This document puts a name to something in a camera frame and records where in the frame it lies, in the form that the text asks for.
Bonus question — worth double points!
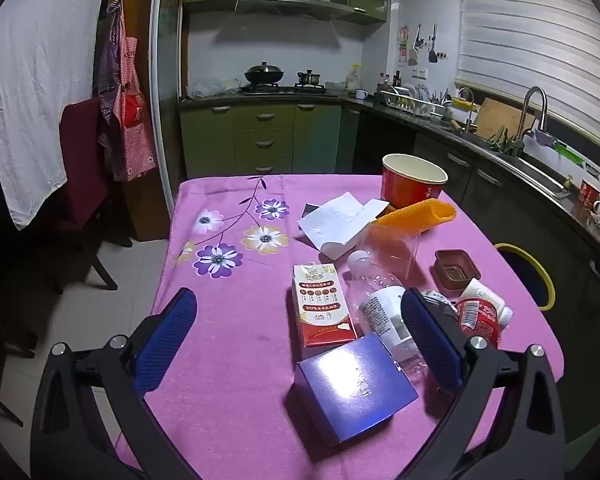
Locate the small steel faucet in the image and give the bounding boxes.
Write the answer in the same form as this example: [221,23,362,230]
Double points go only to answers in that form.
[456,87,476,133]

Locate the red paper bowl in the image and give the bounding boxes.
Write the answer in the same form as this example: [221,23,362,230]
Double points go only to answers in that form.
[380,153,449,209]

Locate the clear plastic box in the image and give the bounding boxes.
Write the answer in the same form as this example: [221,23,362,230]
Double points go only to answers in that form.
[357,222,422,283]

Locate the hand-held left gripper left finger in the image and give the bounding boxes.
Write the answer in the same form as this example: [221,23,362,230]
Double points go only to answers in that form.
[30,287,203,480]

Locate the clear plastic bags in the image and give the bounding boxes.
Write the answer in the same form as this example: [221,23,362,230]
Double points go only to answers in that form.
[186,77,243,100]

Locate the clear plastic bottle white label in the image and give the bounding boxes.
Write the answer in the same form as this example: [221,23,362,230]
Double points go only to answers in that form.
[347,251,431,381]

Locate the wooden cutting board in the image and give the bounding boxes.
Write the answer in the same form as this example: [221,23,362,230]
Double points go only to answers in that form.
[472,97,538,141]

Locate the black wok with lid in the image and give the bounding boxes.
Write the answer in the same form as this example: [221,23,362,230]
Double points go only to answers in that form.
[244,61,285,86]

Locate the sliding glass door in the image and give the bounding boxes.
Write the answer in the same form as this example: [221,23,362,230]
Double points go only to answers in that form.
[150,0,186,201]

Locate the orange cloth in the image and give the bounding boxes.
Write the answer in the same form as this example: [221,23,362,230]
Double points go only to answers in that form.
[375,198,457,233]

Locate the red and white carton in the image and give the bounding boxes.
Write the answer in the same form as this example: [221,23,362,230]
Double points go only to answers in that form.
[291,262,358,348]

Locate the white hanging sheet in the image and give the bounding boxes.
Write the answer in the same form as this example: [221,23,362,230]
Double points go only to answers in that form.
[0,0,113,231]

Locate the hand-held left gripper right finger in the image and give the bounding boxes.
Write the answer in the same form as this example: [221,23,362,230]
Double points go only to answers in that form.
[399,287,567,480]

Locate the dish rack with dishes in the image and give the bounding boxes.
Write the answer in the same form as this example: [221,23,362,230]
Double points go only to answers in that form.
[382,84,453,118]

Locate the blue cardboard box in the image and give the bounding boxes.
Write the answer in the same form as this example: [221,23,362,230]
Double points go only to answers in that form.
[294,332,420,447]

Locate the tall steel faucet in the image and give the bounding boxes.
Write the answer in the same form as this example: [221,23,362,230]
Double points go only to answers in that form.
[517,86,548,143]

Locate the steel sink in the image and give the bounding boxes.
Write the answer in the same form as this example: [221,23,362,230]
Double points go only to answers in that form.
[460,130,571,196]

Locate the brown square plastic container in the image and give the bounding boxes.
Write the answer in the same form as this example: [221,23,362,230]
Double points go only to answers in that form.
[434,249,482,297]

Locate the purple checkered apron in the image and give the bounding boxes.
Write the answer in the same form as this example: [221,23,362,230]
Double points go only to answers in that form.
[96,0,126,126]

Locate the red checkered apron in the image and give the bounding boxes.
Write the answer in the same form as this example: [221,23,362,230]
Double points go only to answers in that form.
[111,35,158,182]

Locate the pink floral tablecloth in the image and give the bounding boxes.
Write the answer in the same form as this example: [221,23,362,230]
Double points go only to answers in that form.
[115,175,566,480]

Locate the green base cabinet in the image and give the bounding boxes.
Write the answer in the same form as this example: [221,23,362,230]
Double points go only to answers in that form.
[179,102,343,181]

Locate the gas stove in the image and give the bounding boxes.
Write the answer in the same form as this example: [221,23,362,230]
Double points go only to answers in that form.
[240,83,327,96]

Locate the white tissue sheet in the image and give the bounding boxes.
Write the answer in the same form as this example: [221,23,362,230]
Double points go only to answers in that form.
[298,192,368,252]

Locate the maroon chair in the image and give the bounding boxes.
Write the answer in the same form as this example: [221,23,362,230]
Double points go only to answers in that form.
[55,97,126,296]

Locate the green vegetables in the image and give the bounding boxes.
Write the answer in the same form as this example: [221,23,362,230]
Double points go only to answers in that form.
[487,127,523,156]

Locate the green sink tray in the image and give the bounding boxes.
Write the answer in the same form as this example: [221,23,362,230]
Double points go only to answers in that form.
[555,142,586,163]

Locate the red and white yogurt bottle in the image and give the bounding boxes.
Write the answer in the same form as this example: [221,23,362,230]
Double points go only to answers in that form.
[455,278,514,348]

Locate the white window blind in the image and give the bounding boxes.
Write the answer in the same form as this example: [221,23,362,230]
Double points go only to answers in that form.
[454,0,600,181]

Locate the hanging kitchen utensils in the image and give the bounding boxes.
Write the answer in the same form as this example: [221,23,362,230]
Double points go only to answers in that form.
[396,23,441,67]

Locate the white napkin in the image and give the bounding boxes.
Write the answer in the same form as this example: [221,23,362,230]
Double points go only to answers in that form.
[320,199,391,262]

